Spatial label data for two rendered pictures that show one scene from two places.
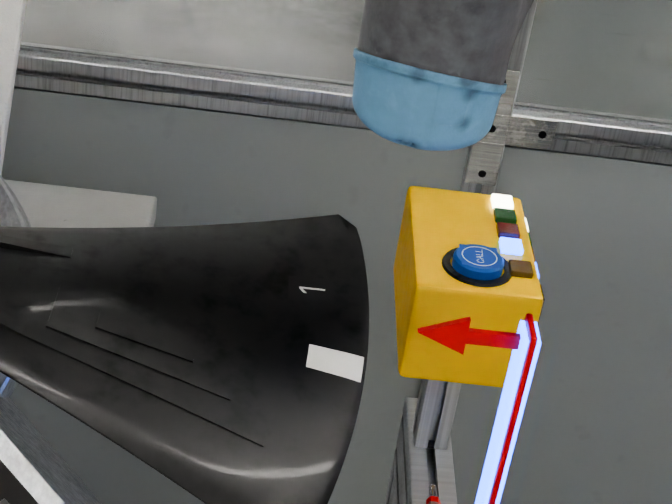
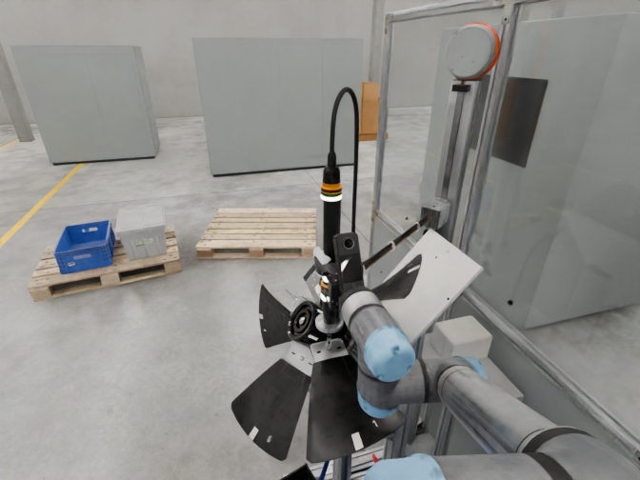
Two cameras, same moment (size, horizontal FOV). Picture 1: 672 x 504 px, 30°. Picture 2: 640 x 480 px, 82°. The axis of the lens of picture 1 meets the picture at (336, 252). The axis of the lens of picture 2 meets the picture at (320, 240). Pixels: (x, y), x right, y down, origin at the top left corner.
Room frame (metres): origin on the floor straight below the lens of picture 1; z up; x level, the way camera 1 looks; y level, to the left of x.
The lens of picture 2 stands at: (0.38, -0.46, 1.89)
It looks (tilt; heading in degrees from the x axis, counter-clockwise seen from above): 27 degrees down; 77
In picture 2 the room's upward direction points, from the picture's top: straight up
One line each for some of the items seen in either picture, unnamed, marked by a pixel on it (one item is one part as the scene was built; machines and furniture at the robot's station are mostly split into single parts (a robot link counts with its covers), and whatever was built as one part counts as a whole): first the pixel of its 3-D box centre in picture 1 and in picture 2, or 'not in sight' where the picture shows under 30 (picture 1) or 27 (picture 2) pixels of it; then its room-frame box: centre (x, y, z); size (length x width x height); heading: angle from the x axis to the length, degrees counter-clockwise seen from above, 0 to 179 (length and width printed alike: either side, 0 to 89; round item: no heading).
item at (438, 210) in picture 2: not in sight; (435, 213); (1.05, 0.62, 1.37); 0.10 x 0.07 x 0.09; 39
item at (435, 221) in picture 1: (461, 289); not in sight; (0.88, -0.11, 1.02); 0.16 x 0.10 x 0.11; 4
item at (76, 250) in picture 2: not in sight; (88, 245); (-1.09, 2.97, 0.25); 0.60 x 0.41 x 0.22; 101
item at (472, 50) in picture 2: not in sight; (471, 52); (1.12, 0.68, 1.88); 0.16 x 0.07 x 0.16; 129
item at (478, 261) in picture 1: (477, 263); not in sight; (0.84, -0.11, 1.08); 0.04 x 0.04 x 0.02
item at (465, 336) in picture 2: not in sight; (458, 337); (1.13, 0.46, 0.92); 0.17 x 0.16 x 0.11; 4
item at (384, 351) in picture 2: not in sight; (381, 343); (0.58, -0.04, 1.45); 0.11 x 0.08 x 0.09; 94
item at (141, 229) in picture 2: not in sight; (144, 230); (-0.59, 3.06, 0.31); 0.60 x 0.42 x 0.33; 101
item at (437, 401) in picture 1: (441, 384); not in sight; (0.88, -0.11, 0.92); 0.03 x 0.03 x 0.12; 4
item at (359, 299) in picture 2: not in sight; (364, 311); (0.58, 0.04, 1.46); 0.08 x 0.05 x 0.08; 4
